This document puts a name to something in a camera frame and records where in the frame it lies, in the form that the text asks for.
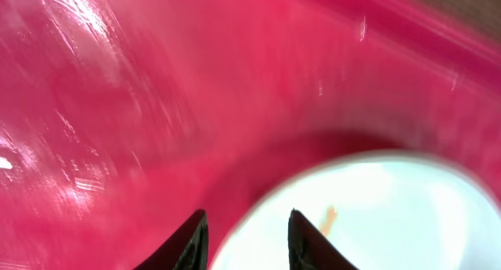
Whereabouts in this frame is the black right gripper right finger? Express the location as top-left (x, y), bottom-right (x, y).
top-left (287, 209), bottom-right (357, 270)

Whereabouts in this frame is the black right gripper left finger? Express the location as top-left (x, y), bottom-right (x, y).
top-left (135, 209), bottom-right (208, 270)

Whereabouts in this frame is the white plate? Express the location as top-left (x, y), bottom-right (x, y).
top-left (211, 150), bottom-right (500, 269)

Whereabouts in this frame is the red plastic tray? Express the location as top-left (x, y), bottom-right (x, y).
top-left (1, 0), bottom-right (500, 269)

